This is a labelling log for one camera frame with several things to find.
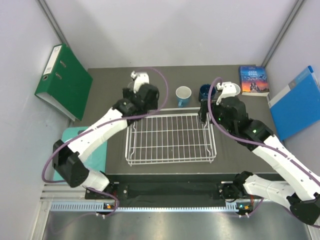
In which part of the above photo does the dark blue mug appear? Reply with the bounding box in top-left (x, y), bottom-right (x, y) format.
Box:
top-left (198, 84), bottom-right (217, 102)

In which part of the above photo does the light blue mug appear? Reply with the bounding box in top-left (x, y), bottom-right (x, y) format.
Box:
top-left (175, 86), bottom-right (192, 108)

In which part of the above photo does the clear glass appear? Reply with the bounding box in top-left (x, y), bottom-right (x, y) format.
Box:
top-left (127, 81), bottom-right (135, 92)

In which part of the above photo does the orange patterned mug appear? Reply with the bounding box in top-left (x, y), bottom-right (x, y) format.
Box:
top-left (233, 83), bottom-right (241, 95)

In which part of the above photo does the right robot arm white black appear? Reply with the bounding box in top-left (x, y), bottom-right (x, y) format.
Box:
top-left (198, 96), bottom-right (320, 226)

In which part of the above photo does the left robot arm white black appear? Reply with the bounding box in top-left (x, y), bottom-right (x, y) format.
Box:
top-left (52, 83), bottom-right (160, 199)

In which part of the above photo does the Jane Eyre book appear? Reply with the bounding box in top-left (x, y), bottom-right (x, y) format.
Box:
top-left (238, 65), bottom-right (270, 97)

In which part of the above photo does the blue folder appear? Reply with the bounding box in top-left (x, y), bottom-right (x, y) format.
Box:
top-left (268, 65), bottom-right (320, 141)

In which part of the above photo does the teal cutting board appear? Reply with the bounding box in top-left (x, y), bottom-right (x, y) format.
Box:
top-left (61, 126), bottom-right (108, 172)

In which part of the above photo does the green lever arch binder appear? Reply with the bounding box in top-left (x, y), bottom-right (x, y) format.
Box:
top-left (34, 44), bottom-right (93, 121)

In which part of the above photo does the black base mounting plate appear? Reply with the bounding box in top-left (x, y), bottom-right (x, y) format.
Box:
top-left (84, 173), bottom-right (266, 208)

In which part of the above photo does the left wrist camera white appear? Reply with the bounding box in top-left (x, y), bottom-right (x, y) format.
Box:
top-left (130, 71), bottom-right (150, 93)

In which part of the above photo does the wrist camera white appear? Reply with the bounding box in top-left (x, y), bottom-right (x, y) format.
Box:
top-left (216, 81), bottom-right (237, 105)
top-left (130, 71), bottom-right (150, 93)

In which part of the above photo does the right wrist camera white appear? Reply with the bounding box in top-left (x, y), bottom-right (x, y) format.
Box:
top-left (216, 81), bottom-right (237, 105)

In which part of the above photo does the white wire dish rack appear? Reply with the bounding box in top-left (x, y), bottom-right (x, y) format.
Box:
top-left (125, 107), bottom-right (217, 166)

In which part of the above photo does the white slotted cable duct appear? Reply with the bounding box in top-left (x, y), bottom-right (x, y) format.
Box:
top-left (49, 201), bottom-right (253, 213)

